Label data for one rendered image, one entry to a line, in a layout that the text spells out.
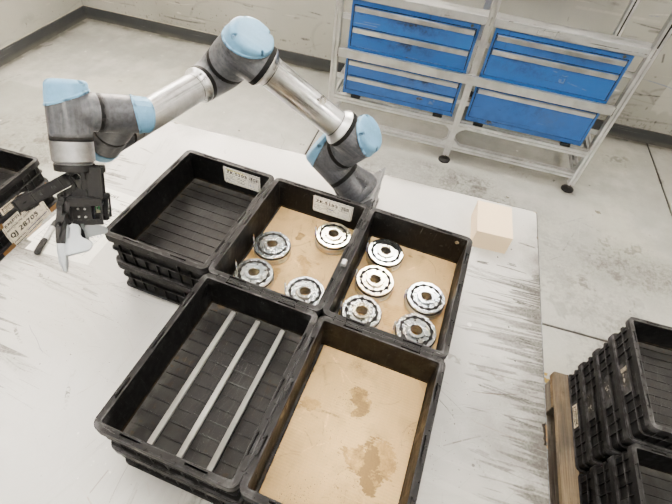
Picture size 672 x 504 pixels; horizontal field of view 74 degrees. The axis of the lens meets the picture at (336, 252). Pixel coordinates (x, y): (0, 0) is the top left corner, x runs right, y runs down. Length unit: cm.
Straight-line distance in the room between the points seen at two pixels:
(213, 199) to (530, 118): 212
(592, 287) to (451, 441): 173
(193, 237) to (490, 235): 95
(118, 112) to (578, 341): 218
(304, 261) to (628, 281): 209
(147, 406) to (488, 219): 117
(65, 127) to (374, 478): 89
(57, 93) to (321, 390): 78
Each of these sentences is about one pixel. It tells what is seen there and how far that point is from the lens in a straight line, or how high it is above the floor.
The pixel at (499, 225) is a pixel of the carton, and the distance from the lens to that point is 160.
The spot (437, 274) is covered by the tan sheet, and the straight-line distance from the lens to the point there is 129.
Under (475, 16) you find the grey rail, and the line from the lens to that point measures 276.
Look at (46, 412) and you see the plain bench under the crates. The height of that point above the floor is 70.
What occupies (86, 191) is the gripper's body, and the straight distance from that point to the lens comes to 100.
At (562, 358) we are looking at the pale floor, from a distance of 239.
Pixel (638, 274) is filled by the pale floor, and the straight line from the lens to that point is 301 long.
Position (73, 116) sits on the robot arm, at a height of 130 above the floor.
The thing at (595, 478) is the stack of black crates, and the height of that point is 27.
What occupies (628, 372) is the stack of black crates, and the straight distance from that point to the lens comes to 178.
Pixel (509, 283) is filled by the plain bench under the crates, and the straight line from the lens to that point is 154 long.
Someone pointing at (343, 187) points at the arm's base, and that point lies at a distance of 147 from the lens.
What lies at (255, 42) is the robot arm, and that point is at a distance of 122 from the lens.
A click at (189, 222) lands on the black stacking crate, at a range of 138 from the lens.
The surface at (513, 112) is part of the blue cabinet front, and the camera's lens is 300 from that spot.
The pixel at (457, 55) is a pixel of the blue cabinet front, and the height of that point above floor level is 70.
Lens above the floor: 179
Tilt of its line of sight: 48 degrees down
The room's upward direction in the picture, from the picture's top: 8 degrees clockwise
